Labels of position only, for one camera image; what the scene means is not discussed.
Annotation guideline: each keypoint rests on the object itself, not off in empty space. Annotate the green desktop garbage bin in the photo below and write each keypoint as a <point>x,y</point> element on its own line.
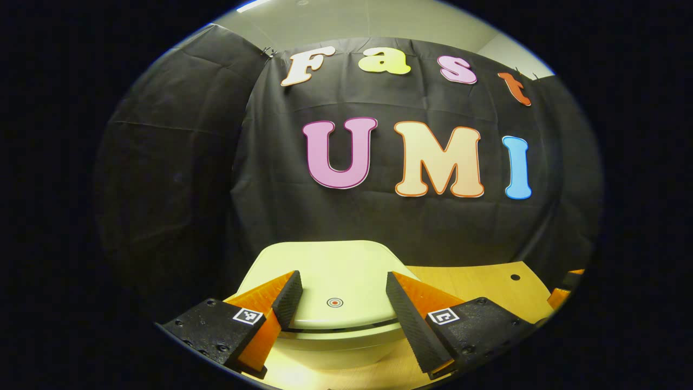
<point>335,265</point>

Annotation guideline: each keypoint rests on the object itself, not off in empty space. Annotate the black backdrop cloth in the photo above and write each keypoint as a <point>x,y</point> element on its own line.
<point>178,162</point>

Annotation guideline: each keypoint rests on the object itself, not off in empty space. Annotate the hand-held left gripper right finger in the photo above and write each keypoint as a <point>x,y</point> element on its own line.
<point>414,327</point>

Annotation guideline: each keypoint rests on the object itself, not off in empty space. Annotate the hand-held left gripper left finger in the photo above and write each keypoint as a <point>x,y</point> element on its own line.
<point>291,300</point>

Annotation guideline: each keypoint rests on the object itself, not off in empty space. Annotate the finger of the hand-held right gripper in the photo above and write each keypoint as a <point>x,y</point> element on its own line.
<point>574,277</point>
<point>559,298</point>

